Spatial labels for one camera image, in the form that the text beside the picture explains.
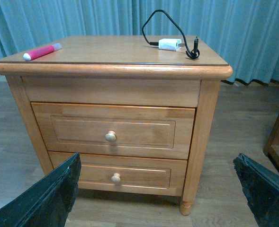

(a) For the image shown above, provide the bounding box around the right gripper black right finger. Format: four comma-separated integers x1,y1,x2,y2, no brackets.
233,153,279,227

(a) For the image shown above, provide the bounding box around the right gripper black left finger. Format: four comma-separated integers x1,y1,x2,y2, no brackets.
0,153,81,227

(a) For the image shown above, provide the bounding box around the lower drawer wooden knob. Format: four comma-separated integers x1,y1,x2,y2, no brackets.
111,173,121,184

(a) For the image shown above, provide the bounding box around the drawer wooden knob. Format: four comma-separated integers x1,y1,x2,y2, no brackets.
105,131,117,142
111,173,121,184

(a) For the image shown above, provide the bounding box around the upper drawer wooden knob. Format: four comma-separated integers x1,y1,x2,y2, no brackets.
105,131,117,142

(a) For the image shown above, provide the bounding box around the wooden nightstand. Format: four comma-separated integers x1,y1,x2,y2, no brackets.
0,35,233,215

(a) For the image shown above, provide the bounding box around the grey-green curtain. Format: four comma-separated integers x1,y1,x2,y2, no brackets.
0,0,279,83

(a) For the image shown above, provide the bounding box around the white charger adapter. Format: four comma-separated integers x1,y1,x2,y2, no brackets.
158,38,182,51

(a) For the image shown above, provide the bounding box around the black usb cable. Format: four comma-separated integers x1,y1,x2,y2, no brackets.
142,9,200,60

